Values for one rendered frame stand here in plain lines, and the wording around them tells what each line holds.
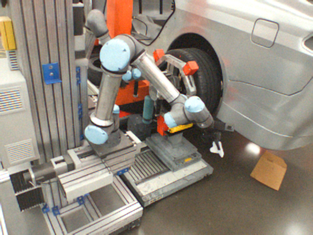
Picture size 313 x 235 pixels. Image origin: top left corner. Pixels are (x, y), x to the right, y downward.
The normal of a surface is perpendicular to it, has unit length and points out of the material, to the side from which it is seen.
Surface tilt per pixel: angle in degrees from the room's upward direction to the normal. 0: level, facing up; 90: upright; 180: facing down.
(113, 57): 83
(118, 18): 90
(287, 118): 93
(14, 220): 0
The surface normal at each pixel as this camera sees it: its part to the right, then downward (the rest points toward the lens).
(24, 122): 0.59, 0.49
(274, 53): -0.82, 0.21
